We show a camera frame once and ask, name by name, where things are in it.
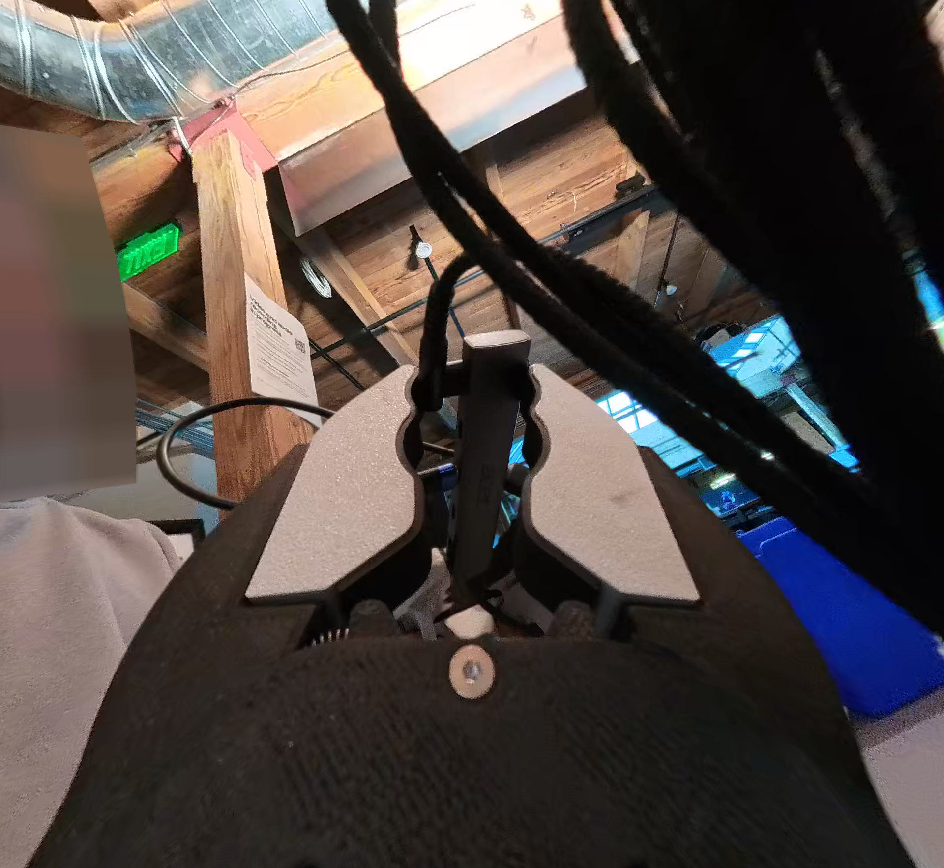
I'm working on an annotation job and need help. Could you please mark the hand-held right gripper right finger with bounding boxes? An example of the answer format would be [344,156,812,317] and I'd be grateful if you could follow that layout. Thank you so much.
[515,364,702,607]

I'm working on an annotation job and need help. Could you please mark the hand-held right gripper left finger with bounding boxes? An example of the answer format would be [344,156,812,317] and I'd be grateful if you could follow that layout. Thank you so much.
[245,364,432,607]

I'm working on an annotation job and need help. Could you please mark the black adapter block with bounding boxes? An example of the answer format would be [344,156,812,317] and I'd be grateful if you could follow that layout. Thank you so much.
[444,331,533,607]

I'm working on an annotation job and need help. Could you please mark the blue storage bin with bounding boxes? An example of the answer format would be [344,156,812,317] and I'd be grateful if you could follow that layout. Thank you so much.
[736,516,944,720]

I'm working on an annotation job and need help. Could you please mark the thick black braided cable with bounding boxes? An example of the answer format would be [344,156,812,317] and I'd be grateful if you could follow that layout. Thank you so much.
[295,0,944,636]

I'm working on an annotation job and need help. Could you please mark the white paper notice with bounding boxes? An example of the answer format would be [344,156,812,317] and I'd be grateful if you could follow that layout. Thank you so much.
[245,272,320,408]

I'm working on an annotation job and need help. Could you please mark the green exit sign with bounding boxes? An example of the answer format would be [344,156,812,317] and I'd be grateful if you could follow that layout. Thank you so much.
[117,221,183,284]

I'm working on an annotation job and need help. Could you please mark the person's grey sweatshirt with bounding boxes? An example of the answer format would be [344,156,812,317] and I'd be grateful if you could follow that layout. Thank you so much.
[0,498,185,868]

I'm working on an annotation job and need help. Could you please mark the thin black cable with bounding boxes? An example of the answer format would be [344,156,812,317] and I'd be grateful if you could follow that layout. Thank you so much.
[156,398,336,511]

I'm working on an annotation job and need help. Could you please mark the white cable coil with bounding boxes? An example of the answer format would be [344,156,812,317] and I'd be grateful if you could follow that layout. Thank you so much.
[298,256,334,302]

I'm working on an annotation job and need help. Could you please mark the wooden post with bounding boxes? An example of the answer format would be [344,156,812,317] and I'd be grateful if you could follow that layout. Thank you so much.
[190,130,320,509]

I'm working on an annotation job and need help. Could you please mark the rectangular sheet metal duct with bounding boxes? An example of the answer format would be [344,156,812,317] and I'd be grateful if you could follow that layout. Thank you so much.
[221,0,635,236]

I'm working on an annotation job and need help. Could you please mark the silver ceiling duct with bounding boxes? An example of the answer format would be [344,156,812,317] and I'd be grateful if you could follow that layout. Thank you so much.
[0,0,348,125]

